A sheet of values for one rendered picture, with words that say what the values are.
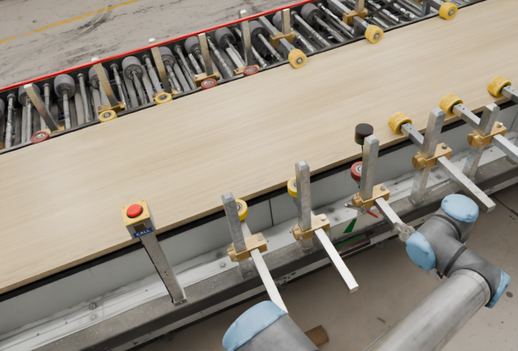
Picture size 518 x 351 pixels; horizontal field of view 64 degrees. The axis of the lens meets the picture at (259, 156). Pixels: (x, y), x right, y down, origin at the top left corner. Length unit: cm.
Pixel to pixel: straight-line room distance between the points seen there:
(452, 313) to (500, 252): 174
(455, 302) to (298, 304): 144
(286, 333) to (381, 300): 166
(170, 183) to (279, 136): 49
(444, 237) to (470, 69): 124
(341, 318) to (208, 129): 116
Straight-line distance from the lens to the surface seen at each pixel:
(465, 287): 103
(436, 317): 91
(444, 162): 164
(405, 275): 245
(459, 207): 120
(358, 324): 229
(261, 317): 73
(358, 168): 164
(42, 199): 188
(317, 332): 218
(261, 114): 190
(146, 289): 178
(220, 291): 160
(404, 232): 151
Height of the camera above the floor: 210
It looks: 45 degrees down
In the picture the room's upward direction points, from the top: 9 degrees counter-clockwise
